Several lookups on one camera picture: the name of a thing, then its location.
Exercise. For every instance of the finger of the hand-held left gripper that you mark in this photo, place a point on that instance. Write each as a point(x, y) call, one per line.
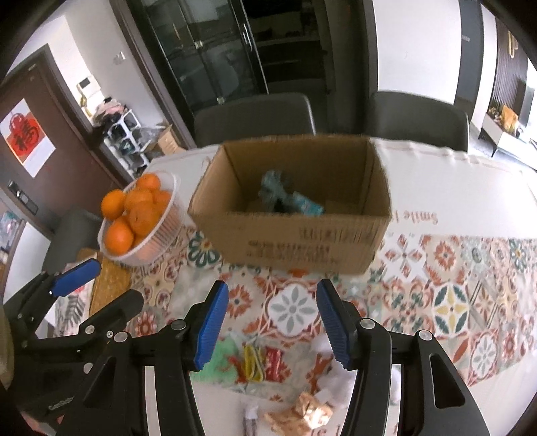
point(115, 312)
point(75, 279)

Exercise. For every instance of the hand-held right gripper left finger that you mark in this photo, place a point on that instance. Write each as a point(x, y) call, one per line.
point(212, 327)

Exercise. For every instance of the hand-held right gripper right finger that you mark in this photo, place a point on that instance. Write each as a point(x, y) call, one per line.
point(335, 327)

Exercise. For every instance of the brown cardboard box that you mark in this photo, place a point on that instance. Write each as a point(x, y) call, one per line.
point(293, 247)

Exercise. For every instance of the rose gold foil wrap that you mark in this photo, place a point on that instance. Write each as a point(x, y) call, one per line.
point(302, 415)

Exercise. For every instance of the yellow wicker tissue box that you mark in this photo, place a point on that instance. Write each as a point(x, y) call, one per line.
point(111, 285)

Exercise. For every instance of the dark grey dining chair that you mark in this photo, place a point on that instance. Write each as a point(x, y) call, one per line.
point(251, 121)
point(71, 234)
point(415, 121)

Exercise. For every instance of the white plastic basket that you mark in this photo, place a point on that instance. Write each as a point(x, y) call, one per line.
point(161, 247)

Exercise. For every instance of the patterned white tablecloth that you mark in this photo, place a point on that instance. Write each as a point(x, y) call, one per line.
point(419, 293)

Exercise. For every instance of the pile of oranges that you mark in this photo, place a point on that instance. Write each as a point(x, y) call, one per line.
point(142, 214)

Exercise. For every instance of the black door lock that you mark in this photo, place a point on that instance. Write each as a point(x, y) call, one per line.
point(23, 197)

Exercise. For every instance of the brown entrance door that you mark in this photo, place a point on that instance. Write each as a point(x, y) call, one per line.
point(71, 159)

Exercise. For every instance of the white shoe rack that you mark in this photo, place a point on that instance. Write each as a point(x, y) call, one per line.
point(126, 142)

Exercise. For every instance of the red and white door poster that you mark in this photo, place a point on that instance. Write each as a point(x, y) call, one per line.
point(27, 138)

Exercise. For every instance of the small cardboard floor box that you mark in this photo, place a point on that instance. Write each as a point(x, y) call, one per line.
point(170, 141)

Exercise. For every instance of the pile of clothes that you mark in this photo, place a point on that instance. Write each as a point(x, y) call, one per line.
point(107, 111)

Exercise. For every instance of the white tv cabinet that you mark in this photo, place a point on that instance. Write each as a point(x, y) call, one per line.
point(512, 144)

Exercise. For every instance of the dark glass sliding door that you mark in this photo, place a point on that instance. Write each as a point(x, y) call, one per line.
point(209, 54)

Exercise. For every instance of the orange paper bag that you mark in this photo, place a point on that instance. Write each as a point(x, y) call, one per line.
point(509, 117)

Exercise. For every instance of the dark interior doorway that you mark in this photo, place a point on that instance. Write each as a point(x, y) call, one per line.
point(467, 54)

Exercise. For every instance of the white wall intercom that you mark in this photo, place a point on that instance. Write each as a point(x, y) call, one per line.
point(89, 90)

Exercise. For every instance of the white light switch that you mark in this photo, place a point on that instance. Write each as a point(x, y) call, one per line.
point(119, 58)

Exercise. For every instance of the dark slatted wall panel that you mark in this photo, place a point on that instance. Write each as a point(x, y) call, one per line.
point(509, 71)

